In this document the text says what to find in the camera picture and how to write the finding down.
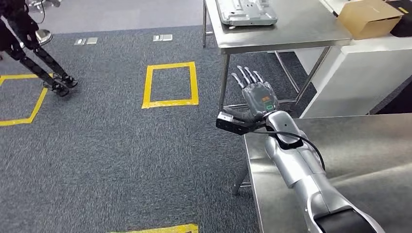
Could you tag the brown cardboard box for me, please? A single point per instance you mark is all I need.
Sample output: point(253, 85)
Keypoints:
point(370, 19)

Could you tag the yellow floor tape square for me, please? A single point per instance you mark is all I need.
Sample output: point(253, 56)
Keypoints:
point(170, 66)
point(161, 229)
point(16, 76)

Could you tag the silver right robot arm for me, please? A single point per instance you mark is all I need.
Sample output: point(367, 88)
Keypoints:
point(299, 160)

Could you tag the chrome round base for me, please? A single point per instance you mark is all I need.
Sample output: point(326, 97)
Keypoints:
point(44, 37)

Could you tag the white cabinet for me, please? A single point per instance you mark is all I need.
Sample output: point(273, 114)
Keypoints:
point(354, 80)

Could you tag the black object yellow label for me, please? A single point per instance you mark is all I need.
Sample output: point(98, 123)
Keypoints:
point(402, 22)

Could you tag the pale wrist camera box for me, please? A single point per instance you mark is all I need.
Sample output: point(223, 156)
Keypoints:
point(225, 116)

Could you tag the steel work table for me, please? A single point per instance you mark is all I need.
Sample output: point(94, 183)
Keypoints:
point(289, 32)
point(354, 160)

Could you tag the silver metal tray part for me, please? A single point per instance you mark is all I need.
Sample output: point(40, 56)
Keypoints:
point(246, 11)

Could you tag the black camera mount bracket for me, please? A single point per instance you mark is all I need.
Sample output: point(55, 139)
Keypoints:
point(238, 127)

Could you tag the black humanoid robot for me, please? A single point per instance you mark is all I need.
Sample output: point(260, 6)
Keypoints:
point(16, 32)

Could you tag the steel floor socket plate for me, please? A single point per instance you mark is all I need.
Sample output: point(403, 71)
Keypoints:
point(167, 37)
point(92, 41)
point(80, 41)
point(157, 38)

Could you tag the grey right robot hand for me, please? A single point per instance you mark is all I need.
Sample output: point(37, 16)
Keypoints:
point(259, 98)

